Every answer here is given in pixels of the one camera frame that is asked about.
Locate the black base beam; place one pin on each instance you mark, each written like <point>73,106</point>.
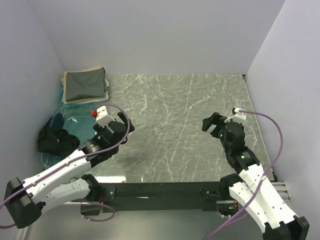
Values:
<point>205,196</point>

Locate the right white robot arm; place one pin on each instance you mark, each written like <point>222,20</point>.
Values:
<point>250,186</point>

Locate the teal plastic bin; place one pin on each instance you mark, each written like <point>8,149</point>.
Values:
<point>77,120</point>

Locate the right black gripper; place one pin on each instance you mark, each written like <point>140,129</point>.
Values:
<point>216,119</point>

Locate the folded grey t-shirt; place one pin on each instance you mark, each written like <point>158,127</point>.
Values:
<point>85,83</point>

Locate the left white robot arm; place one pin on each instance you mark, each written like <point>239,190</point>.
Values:
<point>26,200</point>

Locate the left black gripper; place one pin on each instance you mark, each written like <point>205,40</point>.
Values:
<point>99,128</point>

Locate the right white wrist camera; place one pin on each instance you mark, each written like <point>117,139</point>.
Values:
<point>237,116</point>

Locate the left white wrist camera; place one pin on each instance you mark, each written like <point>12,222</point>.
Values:
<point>102,117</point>

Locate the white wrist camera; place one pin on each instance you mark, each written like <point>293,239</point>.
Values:
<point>237,116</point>
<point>102,117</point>

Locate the black t-shirt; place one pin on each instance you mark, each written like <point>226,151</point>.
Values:
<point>57,142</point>

